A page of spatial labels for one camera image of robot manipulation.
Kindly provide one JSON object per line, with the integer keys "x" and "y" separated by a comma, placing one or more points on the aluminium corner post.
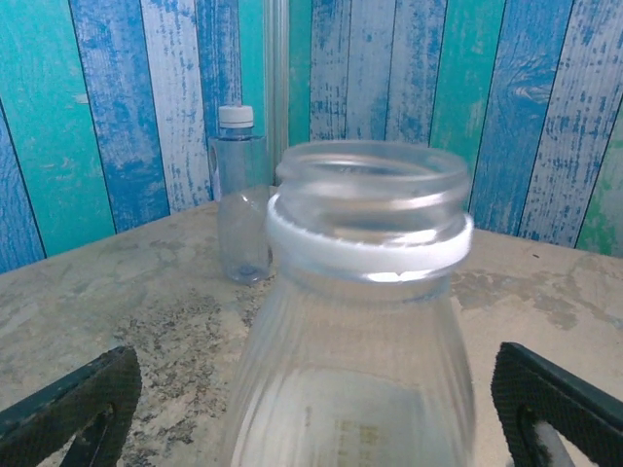
{"x": 276, "y": 73}

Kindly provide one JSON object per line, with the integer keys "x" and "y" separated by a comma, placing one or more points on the slim clear plastic bottle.
{"x": 238, "y": 194}

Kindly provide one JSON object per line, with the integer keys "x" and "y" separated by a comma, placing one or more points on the wide-mouth bottle yellow-green label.
{"x": 350, "y": 340}

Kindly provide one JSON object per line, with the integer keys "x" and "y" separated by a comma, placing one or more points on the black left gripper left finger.
{"x": 97, "y": 384}

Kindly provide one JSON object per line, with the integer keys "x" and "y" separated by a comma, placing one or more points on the small white ribbed cap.
{"x": 236, "y": 116}

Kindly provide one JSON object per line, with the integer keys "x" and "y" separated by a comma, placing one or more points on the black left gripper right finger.
{"x": 535, "y": 384}

